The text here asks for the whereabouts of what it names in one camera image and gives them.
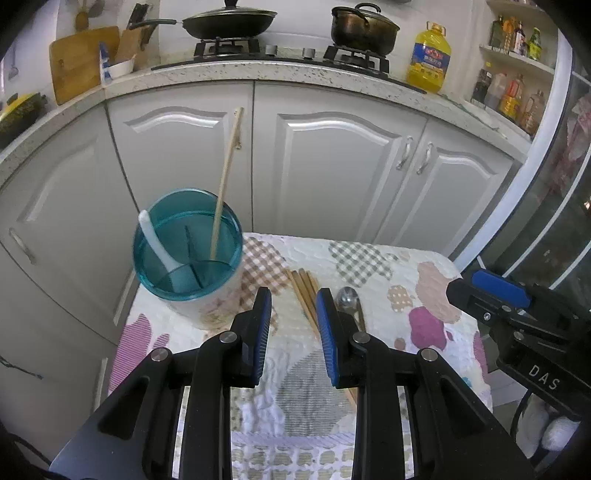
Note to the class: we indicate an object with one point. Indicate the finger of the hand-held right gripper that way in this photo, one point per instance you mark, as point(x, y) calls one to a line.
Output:
point(501, 286)
point(466, 297)

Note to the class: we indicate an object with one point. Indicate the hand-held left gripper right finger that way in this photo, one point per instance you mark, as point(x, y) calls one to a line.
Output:
point(325, 337)

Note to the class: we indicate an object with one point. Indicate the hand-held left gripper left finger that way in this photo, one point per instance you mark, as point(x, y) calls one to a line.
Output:
point(263, 332)

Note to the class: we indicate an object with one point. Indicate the light bamboo chopstick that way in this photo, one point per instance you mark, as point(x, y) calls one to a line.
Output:
point(299, 296)
point(304, 295)
point(226, 175)

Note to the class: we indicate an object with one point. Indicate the brown wooden chopstick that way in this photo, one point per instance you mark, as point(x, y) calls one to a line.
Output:
point(310, 291)
point(313, 282)

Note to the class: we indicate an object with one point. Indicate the teal and white utensil holder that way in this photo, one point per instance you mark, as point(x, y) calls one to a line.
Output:
point(194, 295)

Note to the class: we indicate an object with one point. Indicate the patchwork quilted cloth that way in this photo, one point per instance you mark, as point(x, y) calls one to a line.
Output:
point(397, 286)

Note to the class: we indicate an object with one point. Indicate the white fuzzy cushion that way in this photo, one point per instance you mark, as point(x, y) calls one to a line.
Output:
point(556, 427)

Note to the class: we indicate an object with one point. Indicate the white cabinet door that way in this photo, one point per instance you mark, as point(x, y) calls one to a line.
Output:
point(461, 198)
point(332, 184)
point(55, 184)
point(175, 152)

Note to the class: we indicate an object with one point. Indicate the white plastic spoon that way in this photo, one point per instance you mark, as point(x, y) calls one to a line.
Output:
point(150, 230)

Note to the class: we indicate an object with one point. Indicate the clear amber bottle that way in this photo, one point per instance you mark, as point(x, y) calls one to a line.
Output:
point(533, 111)

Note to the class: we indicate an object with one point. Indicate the orange bottle red label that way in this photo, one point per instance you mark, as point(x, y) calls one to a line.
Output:
point(512, 98)

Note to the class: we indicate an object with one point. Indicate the dark soy sauce bottle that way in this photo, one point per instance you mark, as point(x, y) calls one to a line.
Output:
point(481, 85)

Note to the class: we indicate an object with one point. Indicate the white corner shelf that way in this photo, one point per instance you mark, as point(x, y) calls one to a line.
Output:
point(547, 69)

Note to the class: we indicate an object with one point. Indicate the yellow cooking oil bottle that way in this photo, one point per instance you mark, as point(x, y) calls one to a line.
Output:
point(427, 60)

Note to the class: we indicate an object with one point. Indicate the dark sauce bottle red label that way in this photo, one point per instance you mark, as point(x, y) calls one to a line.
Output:
point(520, 40)

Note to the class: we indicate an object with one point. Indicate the dark green glass bottle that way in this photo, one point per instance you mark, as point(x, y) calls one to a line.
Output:
point(496, 32)

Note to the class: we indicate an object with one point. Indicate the speckled stone countertop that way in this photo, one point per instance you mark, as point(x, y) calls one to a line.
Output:
point(323, 76)

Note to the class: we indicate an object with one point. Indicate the black gas stove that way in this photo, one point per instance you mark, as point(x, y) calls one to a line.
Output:
point(286, 57)

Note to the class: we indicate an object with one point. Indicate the dark cooking pot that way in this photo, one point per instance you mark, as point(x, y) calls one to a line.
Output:
point(364, 37)

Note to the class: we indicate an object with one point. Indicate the white bowl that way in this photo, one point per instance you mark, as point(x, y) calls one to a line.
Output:
point(121, 68)

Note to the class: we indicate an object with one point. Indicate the dark pot lid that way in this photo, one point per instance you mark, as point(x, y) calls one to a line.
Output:
point(364, 13)

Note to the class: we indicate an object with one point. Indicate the black frying pan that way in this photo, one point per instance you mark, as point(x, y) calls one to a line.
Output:
point(221, 30)

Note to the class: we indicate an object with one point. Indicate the blue and white packet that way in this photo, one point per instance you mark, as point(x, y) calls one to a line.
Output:
point(105, 64)

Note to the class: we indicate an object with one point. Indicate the wooden knife block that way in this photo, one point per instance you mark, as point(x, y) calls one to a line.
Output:
point(134, 44)

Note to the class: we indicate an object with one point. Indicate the glass pan lid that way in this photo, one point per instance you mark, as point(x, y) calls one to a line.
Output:
point(226, 16)

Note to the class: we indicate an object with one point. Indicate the wooden cutting board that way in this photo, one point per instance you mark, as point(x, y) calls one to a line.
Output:
point(78, 64)

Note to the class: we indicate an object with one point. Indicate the dark pan with yellow rim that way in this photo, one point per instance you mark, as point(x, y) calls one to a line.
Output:
point(21, 113)

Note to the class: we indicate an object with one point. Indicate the hanging wooden spatula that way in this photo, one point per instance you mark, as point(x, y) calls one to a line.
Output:
point(81, 18)

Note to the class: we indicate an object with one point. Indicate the black metal chair frame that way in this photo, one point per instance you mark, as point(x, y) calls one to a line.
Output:
point(518, 415)

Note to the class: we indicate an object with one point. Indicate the glass door with white frame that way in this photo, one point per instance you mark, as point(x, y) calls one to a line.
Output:
point(545, 184)

